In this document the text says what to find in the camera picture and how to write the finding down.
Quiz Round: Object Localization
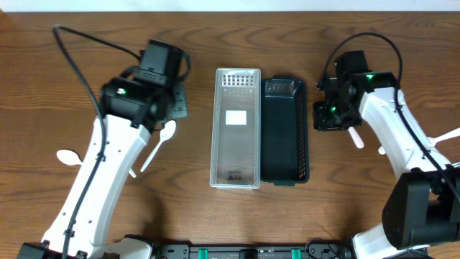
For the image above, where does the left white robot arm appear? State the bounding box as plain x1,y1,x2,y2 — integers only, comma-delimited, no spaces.
17,40,190,258

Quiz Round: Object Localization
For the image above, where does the dark green plastic basket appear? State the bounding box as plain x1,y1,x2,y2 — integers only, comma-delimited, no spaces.
260,76,310,186

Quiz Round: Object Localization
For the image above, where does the clear plastic basket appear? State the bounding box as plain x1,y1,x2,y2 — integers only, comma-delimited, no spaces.
209,68,261,190

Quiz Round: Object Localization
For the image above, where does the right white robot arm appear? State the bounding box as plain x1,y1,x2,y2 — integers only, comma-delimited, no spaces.
313,50,459,258

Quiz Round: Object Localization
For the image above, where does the white plastic fork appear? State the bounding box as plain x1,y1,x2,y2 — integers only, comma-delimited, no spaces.
427,127,460,147
348,127,364,149
378,146,386,155

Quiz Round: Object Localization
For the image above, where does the white plastic spoon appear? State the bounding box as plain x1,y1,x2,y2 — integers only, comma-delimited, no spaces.
140,120,177,172
56,150,82,166
129,169,137,178

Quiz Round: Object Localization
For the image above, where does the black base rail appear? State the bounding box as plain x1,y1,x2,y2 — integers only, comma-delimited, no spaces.
151,240,356,259

